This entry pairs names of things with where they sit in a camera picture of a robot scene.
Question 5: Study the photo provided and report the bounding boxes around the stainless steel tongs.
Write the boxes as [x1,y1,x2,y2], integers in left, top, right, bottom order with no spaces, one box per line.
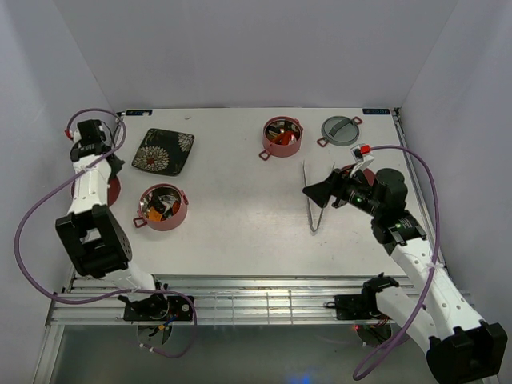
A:
[302,161,324,235]

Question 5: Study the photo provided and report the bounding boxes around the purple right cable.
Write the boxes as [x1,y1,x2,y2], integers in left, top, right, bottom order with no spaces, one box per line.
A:
[352,144,441,381]

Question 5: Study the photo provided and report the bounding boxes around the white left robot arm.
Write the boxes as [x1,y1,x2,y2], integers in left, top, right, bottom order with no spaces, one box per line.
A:
[55,119,170,320]

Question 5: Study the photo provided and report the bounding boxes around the purple cable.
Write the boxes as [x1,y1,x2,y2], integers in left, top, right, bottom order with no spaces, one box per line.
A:
[14,108,198,358]
[352,144,441,381]

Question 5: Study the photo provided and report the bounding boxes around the black seaweed roll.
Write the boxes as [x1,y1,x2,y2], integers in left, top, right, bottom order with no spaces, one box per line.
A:
[150,196,167,214]

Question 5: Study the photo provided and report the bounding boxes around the black patterned square plate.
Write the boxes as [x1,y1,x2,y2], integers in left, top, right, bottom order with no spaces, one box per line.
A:
[131,128,195,177]

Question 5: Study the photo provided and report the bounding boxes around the pink steel-lined bowl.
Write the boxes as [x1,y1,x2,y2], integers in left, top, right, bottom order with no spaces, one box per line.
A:
[258,116,303,161]
[133,183,189,231]

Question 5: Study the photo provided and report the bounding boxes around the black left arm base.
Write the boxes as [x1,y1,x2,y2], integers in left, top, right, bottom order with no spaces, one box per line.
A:
[118,294,194,322]

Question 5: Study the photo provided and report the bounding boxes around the orange fried food piece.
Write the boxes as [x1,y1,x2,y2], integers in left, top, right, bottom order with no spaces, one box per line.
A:
[147,207,162,222]

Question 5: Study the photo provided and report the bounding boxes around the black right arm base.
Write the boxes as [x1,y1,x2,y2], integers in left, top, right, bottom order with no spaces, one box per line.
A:
[334,294,381,320]

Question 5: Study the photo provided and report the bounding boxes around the red sausage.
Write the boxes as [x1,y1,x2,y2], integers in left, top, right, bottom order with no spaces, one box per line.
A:
[274,130,295,146]

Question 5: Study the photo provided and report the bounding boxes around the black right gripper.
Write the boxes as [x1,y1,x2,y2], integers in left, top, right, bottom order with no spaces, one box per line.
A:
[302,163,383,218]

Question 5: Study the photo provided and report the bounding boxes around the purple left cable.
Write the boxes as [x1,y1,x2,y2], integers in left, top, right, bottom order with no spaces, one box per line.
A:
[14,108,198,358]

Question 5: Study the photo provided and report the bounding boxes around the grey lid with handle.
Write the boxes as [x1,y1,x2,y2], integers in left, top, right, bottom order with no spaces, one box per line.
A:
[317,116,363,147]

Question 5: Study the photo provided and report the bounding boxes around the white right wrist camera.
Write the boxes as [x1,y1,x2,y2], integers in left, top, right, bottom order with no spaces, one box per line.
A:
[350,144,374,178]

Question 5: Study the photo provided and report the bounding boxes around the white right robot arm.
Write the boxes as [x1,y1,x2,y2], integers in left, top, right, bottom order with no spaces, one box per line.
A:
[302,168,508,383]

